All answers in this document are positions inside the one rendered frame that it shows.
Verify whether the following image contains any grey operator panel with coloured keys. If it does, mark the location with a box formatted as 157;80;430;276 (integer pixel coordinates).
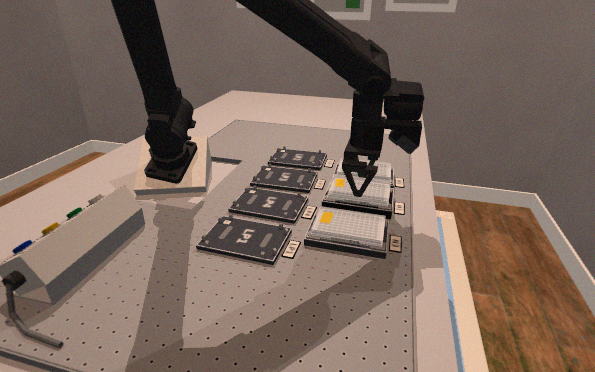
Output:
0;185;145;348

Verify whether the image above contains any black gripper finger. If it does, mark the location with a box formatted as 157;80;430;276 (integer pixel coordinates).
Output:
342;165;378;197
354;156;375;178

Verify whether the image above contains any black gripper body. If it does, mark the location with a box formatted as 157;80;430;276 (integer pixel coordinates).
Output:
342;118;381;169

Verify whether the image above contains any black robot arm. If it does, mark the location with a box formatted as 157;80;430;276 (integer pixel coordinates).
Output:
111;0;424;184

